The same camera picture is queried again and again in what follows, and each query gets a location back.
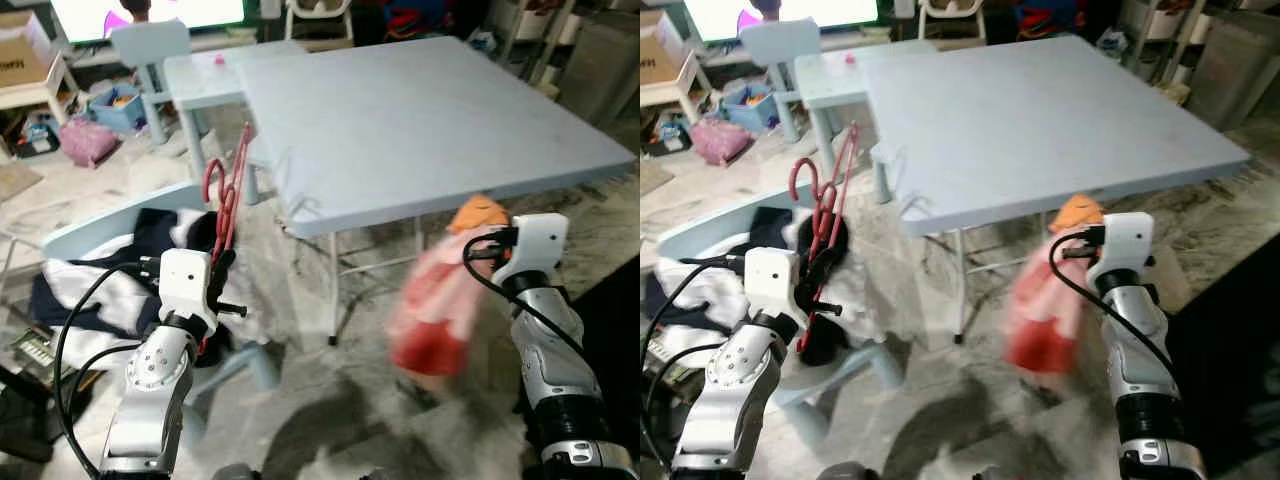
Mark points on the green electronic board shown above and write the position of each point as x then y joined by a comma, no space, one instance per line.
35,347
665,352

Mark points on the small light blue table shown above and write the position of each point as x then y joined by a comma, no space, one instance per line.
830,80
200,80

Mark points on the light blue stool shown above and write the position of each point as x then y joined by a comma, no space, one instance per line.
258,165
882,170

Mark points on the pink orange child garment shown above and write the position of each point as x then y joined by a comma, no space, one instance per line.
435,320
1040,320

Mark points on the grey robot left leg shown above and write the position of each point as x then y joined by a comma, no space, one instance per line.
845,473
235,473

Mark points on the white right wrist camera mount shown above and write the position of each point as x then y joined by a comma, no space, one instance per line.
1120,245
535,245

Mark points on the blue storage bin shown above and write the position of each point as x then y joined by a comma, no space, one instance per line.
750,110
118,112

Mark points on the cardboard box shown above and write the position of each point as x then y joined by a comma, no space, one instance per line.
660,55
22,55

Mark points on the plastic clothes hanger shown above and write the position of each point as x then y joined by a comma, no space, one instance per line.
823,215
228,215

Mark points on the small light blue chair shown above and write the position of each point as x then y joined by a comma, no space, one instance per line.
780,42
150,42

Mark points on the white low shelf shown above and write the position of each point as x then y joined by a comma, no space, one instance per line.
40,95
675,92

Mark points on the light blue curved-back chair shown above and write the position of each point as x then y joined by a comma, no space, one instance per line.
720,222
100,222

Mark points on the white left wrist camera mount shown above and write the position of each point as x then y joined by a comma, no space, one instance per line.
772,285
185,285

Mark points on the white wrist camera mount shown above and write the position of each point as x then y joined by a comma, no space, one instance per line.
535,245
772,285
185,285
1120,245

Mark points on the navy garment with white print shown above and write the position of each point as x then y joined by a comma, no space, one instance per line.
212,352
828,340

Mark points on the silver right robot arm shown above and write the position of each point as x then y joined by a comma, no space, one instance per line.
1140,370
555,370

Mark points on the white high chair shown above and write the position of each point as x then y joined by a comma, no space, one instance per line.
318,35
950,35

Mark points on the television screen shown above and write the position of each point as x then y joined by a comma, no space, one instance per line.
180,12
800,12

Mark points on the pink fabric bag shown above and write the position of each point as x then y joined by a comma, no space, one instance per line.
720,142
88,142

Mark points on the large light blue table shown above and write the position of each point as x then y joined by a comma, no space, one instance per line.
1040,120
420,120

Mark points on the grey storage cabinet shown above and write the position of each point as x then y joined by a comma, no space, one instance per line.
1235,70
600,70

